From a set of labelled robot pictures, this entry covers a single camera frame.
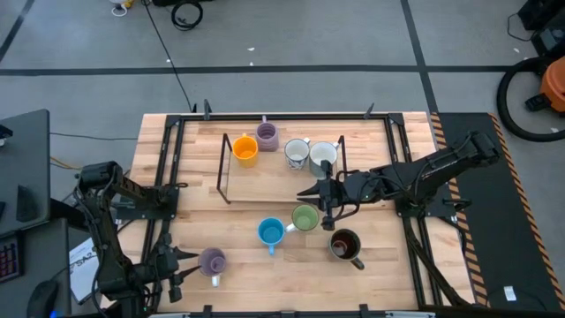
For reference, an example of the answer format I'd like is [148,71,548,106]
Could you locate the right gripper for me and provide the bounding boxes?
[296,172,376,209]

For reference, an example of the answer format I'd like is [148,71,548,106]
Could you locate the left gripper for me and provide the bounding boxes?
[147,245,203,288]

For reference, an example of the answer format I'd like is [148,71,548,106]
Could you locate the purple and white ribbed mug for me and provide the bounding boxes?
[197,246,228,289]

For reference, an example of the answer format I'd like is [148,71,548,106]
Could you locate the green and white mug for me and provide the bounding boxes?
[284,203,320,234]

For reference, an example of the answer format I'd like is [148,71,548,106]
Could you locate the white mug blue pattern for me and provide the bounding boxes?
[283,137,312,170]

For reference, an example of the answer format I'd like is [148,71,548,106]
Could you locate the dark speckled brown mug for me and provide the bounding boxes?
[328,228,365,271]

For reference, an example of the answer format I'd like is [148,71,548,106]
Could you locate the lavender ribbed mug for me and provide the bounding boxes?
[254,115,281,153]

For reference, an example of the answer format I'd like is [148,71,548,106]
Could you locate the orange mug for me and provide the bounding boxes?
[231,132,260,169]

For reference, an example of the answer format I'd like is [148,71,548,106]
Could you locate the white booklet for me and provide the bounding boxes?
[68,235,111,306]

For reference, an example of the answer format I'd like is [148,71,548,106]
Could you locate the black computer mouse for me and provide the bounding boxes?
[26,279,60,318]

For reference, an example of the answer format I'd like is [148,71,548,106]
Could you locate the black keyboard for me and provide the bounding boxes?
[0,233,24,284]

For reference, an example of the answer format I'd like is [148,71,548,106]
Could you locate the black mat hazard stripes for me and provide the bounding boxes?
[430,111,565,313]

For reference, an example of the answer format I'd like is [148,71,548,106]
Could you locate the dark grey desk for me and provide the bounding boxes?
[0,109,51,238]

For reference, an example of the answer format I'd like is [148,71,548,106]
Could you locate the orange vacuum cleaner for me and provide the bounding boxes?
[495,56,565,143]

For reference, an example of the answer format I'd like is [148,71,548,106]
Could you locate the orange and black shop vacuum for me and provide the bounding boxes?
[524,56,565,114]

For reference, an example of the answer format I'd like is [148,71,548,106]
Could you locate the black equipment case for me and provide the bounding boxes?
[516,0,565,32]
[531,24,565,58]

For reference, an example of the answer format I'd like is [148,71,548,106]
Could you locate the wooden shelf black metal frame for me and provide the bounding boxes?
[215,132,349,206]

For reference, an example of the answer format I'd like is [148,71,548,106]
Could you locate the black metal rig frame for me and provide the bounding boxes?
[103,100,476,318]

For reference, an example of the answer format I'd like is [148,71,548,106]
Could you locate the yellow floor cable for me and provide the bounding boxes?
[49,156,85,172]

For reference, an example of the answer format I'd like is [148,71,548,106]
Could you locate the black floor cable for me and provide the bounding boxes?
[143,0,198,114]
[49,131,139,142]

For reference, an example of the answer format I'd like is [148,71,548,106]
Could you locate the black cable coil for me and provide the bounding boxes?
[170,0,205,32]

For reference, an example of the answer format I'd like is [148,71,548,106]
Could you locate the white cable loop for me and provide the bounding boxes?
[109,0,129,18]

